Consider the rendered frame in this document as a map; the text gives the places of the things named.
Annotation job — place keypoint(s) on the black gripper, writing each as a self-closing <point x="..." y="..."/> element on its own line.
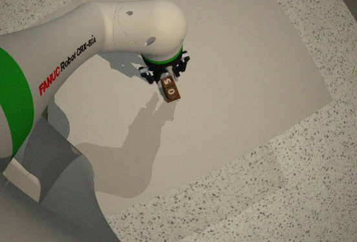
<point x="144" y="71"/>

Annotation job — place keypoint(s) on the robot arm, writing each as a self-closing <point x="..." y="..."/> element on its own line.
<point x="34" y="64"/>

